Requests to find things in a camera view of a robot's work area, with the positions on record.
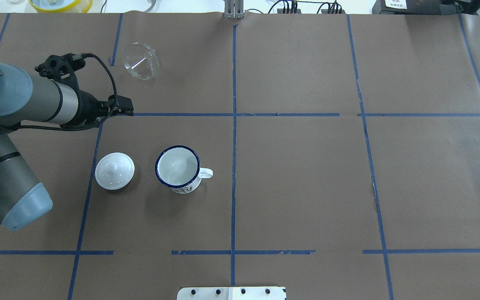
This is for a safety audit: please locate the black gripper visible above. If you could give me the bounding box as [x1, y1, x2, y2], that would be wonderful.
[72, 90, 135, 127]

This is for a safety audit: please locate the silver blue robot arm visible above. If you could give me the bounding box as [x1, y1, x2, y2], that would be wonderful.
[0, 53, 134, 230]

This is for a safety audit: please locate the aluminium frame post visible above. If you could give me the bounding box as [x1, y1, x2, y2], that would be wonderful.
[223, 0, 245, 20]

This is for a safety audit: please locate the white enamel mug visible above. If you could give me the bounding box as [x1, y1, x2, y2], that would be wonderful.
[155, 145, 214, 194]

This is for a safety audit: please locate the clear plastic funnel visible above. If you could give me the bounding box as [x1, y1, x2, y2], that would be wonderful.
[122, 42, 160, 80]

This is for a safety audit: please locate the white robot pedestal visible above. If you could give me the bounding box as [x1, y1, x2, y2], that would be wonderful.
[177, 286, 287, 300]

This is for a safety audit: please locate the white mug lid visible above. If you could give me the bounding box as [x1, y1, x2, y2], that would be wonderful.
[95, 152, 135, 190]

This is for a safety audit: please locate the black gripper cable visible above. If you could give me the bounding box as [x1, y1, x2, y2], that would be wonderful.
[15, 53, 120, 132]

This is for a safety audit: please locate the black computer box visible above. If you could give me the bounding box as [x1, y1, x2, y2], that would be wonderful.
[371, 0, 463, 15]

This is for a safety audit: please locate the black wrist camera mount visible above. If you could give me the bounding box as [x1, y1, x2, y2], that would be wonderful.
[34, 53, 86, 85]

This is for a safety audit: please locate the yellow tape roll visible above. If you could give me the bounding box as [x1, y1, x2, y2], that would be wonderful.
[28, 0, 94, 13]

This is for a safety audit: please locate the brown paper table cover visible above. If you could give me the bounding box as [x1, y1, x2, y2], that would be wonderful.
[0, 11, 480, 300]

